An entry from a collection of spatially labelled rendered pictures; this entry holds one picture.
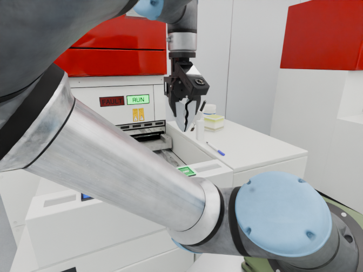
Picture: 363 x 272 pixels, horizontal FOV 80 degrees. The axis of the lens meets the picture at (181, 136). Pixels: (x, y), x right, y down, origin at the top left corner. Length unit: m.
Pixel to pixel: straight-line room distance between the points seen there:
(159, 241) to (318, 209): 0.48
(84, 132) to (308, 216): 0.28
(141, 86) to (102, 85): 0.19
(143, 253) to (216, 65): 2.69
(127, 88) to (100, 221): 0.71
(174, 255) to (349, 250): 0.48
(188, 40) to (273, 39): 3.20
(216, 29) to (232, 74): 0.63
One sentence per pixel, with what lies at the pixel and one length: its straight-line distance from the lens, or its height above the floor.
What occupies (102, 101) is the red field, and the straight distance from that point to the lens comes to 1.12.
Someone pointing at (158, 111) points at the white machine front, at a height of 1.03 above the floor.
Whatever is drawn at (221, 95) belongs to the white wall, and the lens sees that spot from 3.19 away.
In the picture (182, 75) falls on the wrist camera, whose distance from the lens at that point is 0.54.
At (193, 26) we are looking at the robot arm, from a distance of 0.58.
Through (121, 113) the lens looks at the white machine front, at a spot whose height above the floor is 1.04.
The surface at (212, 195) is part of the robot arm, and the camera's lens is 0.37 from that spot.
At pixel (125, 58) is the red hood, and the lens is 1.08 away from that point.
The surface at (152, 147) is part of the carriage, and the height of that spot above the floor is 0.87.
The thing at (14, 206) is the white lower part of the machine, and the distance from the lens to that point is 1.34.
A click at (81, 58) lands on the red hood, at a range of 1.06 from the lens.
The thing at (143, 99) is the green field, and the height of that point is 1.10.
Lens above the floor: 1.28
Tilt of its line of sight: 19 degrees down
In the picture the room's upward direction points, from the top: straight up
